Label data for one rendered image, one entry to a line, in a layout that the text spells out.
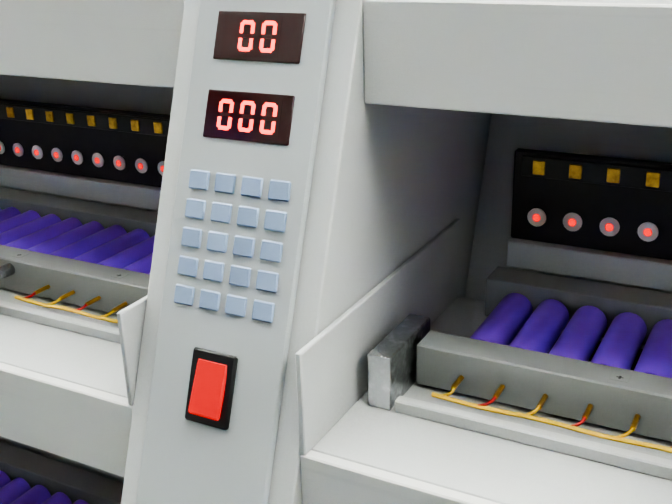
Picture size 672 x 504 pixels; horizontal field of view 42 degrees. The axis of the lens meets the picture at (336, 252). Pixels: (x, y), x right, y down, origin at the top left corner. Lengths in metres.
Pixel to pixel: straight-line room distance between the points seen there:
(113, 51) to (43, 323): 0.17
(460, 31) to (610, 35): 0.06
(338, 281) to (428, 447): 0.08
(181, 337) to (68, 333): 0.13
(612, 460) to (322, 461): 0.12
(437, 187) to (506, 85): 0.14
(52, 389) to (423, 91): 0.24
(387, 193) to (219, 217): 0.08
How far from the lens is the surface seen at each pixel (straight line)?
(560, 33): 0.37
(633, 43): 0.36
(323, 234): 0.39
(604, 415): 0.42
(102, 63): 0.48
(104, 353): 0.50
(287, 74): 0.40
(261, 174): 0.40
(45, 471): 0.72
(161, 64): 0.46
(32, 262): 0.58
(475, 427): 0.41
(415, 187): 0.47
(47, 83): 0.78
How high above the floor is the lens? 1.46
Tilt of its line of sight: 3 degrees down
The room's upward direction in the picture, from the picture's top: 8 degrees clockwise
